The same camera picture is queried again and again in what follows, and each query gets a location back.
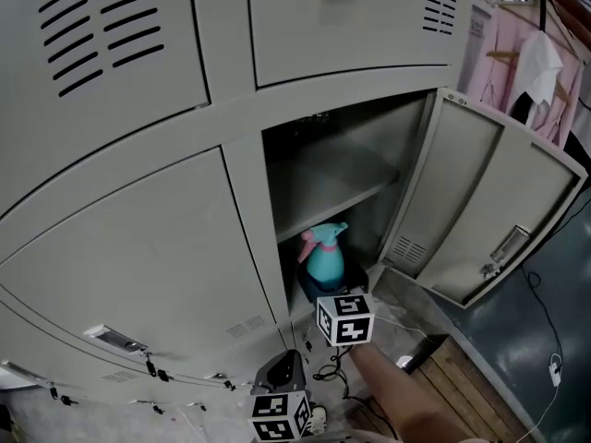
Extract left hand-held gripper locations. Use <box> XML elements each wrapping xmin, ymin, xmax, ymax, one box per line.
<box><xmin>248</xmin><ymin>349</ymin><xmax>313</xmax><ymax>443</ymax></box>

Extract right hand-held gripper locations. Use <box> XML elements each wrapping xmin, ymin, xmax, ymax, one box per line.
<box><xmin>297</xmin><ymin>265</ymin><xmax>376</xmax><ymax>348</ymax></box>

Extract blue spray bottle pink trigger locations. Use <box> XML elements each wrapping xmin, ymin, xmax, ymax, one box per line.
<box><xmin>297</xmin><ymin>221</ymin><xmax>350</xmax><ymax>293</ymax></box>

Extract grey metal locker cabinet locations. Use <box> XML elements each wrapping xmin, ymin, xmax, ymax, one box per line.
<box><xmin>0</xmin><ymin>0</ymin><xmax>476</xmax><ymax>414</ymax></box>

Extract person's right forearm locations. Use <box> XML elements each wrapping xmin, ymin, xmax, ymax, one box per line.
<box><xmin>348</xmin><ymin>342</ymin><xmax>493</xmax><ymax>443</ymax></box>

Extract locker door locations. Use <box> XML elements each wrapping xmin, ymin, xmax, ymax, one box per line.
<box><xmin>377</xmin><ymin>88</ymin><xmax>590</xmax><ymax>309</ymax></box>

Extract pink hanging garments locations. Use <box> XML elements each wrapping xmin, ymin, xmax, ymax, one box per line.
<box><xmin>465</xmin><ymin>2</ymin><xmax>584</xmax><ymax>150</ymax></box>

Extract wooden clothes hanger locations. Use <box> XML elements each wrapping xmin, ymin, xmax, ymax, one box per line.
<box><xmin>486</xmin><ymin>49</ymin><xmax>522</xmax><ymax>67</ymax></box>

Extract white hanging shirt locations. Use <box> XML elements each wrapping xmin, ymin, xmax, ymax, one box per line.
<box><xmin>507</xmin><ymin>30</ymin><xmax>564</xmax><ymax>119</ymax></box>

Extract thin white wire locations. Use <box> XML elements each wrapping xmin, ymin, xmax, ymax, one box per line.
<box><xmin>373</xmin><ymin>314</ymin><xmax>438</xmax><ymax>343</ymax></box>

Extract black power cable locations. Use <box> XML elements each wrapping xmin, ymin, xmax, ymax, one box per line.
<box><xmin>521</xmin><ymin>265</ymin><xmax>564</xmax><ymax>368</ymax></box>

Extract wooden clothes rail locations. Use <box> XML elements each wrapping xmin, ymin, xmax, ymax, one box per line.
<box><xmin>507</xmin><ymin>0</ymin><xmax>591</xmax><ymax>64</ymax></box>

